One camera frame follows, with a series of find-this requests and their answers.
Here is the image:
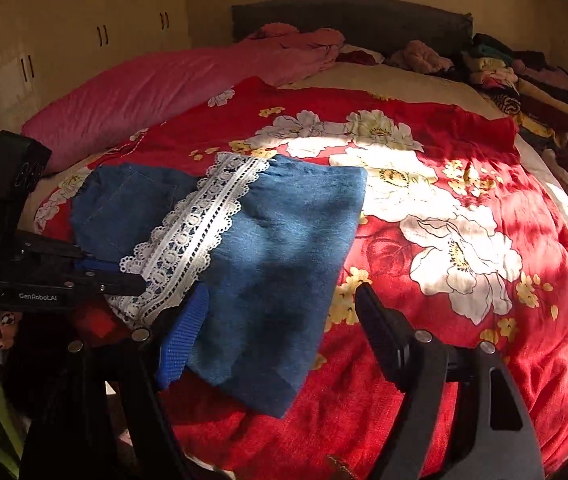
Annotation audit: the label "red floral quilt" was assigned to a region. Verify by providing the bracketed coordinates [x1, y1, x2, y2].
[34, 77, 568, 479]

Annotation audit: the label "pink rolled blanket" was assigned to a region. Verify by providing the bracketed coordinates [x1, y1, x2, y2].
[22, 23, 345, 174]

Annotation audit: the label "dark grey headboard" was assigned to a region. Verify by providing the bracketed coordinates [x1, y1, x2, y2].
[231, 0, 473, 58]

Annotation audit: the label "cream wardrobe cabinets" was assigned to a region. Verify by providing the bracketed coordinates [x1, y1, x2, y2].
[0, 0, 191, 132]

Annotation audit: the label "pile of folded clothes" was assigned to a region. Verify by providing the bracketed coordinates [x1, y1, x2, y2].
[460, 34, 568, 152]

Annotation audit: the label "pink plush garment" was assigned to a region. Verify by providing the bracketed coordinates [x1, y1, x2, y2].
[385, 40, 453, 75]

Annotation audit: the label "blue denim pants lace hem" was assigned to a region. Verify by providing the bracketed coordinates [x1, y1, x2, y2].
[70, 152, 366, 417]

